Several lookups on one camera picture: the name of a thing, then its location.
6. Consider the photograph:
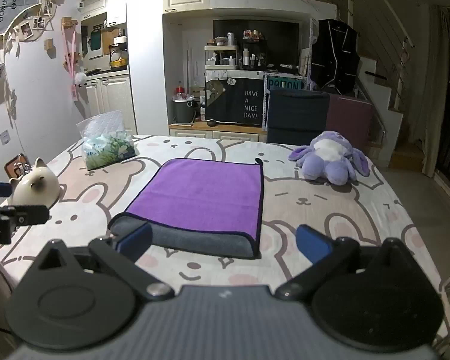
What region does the wooden low cabinet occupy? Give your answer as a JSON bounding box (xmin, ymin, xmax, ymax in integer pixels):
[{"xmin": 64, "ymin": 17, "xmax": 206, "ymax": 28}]
[{"xmin": 168, "ymin": 121, "xmax": 269, "ymax": 143}]

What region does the brown framed holder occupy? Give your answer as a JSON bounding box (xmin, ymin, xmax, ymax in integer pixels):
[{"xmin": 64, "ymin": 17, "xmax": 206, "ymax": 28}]
[{"xmin": 4, "ymin": 153, "xmax": 34, "ymax": 179}]

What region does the purple plush toy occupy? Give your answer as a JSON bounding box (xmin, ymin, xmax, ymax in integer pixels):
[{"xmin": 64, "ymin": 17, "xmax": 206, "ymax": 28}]
[{"xmin": 288, "ymin": 131, "xmax": 372, "ymax": 187}]

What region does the white kitchen cabinet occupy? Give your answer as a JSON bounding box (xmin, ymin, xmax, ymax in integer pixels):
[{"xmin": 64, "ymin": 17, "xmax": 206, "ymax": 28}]
[{"xmin": 83, "ymin": 75, "xmax": 137, "ymax": 136}]

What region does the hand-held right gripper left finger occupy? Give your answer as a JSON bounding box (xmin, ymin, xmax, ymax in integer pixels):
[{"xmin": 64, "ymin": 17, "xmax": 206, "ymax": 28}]
[{"xmin": 33, "ymin": 223, "xmax": 175, "ymax": 302}]

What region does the teal sign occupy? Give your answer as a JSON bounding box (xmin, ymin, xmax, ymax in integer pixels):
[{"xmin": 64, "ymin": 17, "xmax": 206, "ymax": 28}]
[{"xmin": 267, "ymin": 77, "xmax": 302, "ymax": 91}]

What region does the staircase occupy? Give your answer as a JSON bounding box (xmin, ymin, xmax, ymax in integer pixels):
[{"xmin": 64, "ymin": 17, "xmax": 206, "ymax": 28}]
[{"xmin": 354, "ymin": 54, "xmax": 407, "ymax": 158}]

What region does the wooden cutting board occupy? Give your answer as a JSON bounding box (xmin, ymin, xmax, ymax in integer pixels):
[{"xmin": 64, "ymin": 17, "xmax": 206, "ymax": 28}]
[{"xmin": 100, "ymin": 27, "xmax": 119, "ymax": 60}]

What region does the floral tissue pack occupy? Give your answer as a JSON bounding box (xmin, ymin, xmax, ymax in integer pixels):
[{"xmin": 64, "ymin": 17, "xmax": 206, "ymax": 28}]
[{"xmin": 76, "ymin": 109, "xmax": 140, "ymax": 172}]

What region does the black printed cloth cover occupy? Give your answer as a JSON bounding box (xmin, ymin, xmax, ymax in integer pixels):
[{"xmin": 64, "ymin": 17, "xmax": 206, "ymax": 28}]
[{"xmin": 204, "ymin": 76, "xmax": 265, "ymax": 127}]

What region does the dark blue chair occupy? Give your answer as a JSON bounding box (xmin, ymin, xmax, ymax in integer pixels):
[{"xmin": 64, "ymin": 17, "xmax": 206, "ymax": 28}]
[{"xmin": 266, "ymin": 88, "xmax": 331, "ymax": 145}]

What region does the black vest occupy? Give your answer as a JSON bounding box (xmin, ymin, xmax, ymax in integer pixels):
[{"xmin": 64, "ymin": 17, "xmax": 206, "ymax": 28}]
[{"xmin": 309, "ymin": 18, "xmax": 361, "ymax": 95}]

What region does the pink hanging ribbon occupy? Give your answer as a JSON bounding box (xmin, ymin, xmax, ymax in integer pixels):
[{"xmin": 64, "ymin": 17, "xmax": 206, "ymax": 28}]
[{"xmin": 61, "ymin": 16, "xmax": 88, "ymax": 101}]

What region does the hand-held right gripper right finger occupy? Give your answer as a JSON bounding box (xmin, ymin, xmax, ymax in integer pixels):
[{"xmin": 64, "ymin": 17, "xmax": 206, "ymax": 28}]
[{"xmin": 275, "ymin": 224, "xmax": 414, "ymax": 302}]

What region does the grey trash bin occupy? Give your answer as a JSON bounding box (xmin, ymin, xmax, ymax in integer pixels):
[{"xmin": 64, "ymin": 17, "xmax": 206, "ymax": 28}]
[{"xmin": 172, "ymin": 97, "xmax": 196, "ymax": 125}]

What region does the mauve chair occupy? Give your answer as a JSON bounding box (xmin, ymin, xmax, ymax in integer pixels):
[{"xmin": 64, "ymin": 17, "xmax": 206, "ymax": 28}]
[{"xmin": 325, "ymin": 95, "xmax": 374, "ymax": 148}]

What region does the white ceramic cat figure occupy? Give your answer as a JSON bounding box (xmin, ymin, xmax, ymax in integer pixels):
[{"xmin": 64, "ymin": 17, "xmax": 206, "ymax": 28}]
[{"xmin": 8, "ymin": 157, "xmax": 61, "ymax": 209}]

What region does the beige curtain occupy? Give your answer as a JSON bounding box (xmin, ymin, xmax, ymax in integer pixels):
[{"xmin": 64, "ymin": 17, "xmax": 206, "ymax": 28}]
[{"xmin": 409, "ymin": 5, "xmax": 450, "ymax": 178}]

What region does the purple towel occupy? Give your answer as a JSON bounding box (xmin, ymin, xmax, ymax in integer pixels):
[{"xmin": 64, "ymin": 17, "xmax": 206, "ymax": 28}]
[{"xmin": 108, "ymin": 158, "xmax": 265, "ymax": 260}]

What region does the white storage rack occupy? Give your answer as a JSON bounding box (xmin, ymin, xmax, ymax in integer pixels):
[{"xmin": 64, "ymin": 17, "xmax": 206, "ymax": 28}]
[{"xmin": 204, "ymin": 44, "xmax": 241, "ymax": 71}]

